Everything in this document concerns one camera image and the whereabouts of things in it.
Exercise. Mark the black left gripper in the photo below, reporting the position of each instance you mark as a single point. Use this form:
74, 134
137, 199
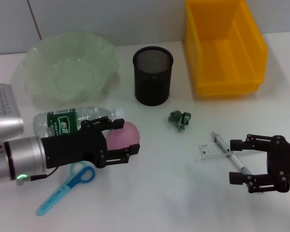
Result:
70, 147

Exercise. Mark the clear water bottle green label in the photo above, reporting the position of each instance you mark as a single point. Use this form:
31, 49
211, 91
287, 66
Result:
62, 120

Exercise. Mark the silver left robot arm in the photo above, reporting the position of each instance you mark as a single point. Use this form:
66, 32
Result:
21, 154

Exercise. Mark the white grey pen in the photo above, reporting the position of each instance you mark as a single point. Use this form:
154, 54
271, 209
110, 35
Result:
236, 161

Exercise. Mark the clear plastic ruler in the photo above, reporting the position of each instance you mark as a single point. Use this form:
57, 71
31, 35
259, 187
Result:
212, 150

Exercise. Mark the black mesh pen holder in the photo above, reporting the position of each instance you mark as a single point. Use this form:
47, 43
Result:
152, 82

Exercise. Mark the blue scissors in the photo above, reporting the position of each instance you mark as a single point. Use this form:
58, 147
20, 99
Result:
62, 188

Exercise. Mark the green glass fruit bowl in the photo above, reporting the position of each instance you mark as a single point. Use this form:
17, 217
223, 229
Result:
62, 72

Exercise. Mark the yellow plastic bin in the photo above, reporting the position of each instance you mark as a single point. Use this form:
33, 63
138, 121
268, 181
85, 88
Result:
222, 60

